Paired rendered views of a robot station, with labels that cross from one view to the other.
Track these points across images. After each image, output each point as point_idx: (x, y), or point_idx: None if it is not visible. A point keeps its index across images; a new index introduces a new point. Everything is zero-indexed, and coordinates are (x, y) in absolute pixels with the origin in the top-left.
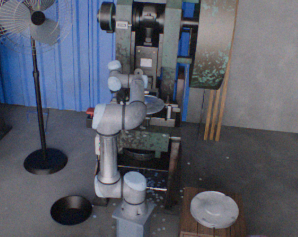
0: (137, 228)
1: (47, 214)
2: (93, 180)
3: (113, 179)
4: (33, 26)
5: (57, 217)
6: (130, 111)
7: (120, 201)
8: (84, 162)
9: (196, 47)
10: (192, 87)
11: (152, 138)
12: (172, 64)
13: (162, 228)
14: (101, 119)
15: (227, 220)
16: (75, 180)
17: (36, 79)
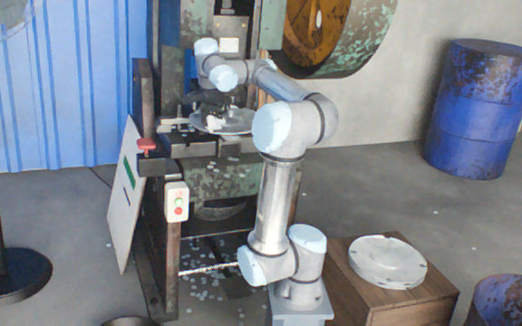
0: (318, 324)
1: None
2: (124, 282)
3: (285, 244)
4: None
5: None
6: (329, 108)
7: (196, 302)
8: (88, 256)
9: (352, 0)
10: (312, 77)
11: (253, 174)
12: (276, 43)
13: None
14: (290, 129)
15: (419, 271)
16: (90, 293)
17: None
